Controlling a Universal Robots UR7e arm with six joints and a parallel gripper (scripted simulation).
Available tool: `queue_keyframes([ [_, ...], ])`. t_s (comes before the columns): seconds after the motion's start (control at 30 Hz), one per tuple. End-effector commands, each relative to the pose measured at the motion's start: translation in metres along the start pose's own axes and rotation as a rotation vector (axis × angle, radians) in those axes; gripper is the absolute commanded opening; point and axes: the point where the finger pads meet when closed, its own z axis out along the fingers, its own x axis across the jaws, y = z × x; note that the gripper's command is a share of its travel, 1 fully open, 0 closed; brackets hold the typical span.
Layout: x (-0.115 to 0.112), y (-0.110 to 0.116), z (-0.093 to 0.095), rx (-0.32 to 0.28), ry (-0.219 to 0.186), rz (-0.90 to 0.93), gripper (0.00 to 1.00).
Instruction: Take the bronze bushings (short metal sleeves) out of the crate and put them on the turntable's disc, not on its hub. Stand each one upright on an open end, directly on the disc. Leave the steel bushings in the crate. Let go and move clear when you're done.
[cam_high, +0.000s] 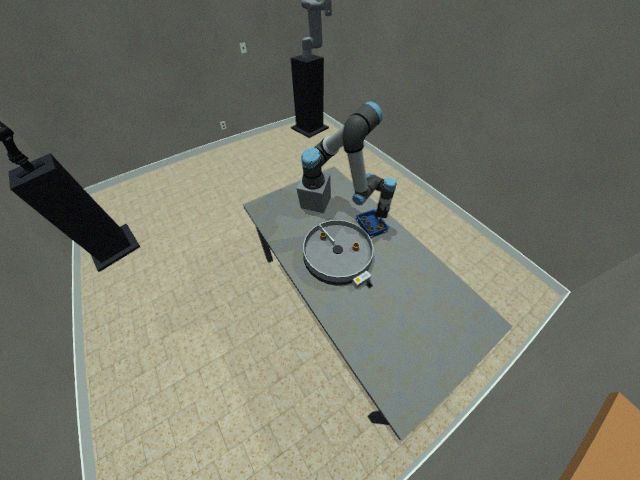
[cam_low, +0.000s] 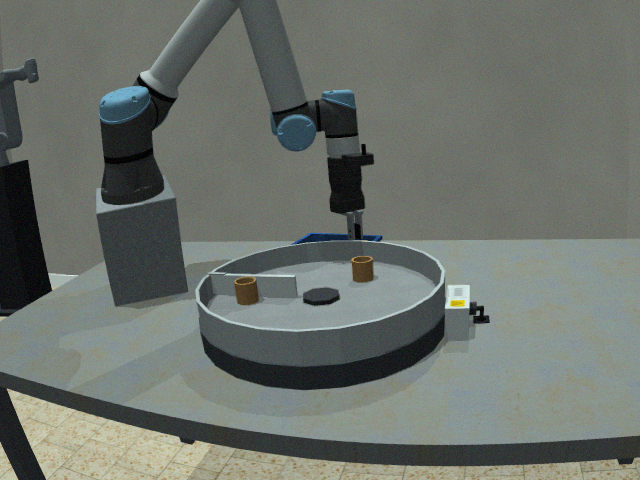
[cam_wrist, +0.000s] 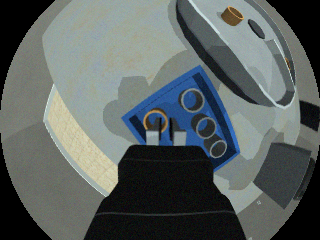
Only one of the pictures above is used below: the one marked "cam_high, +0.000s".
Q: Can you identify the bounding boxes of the blue crate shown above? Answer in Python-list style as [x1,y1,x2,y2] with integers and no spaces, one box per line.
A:
[356,209,389,238]

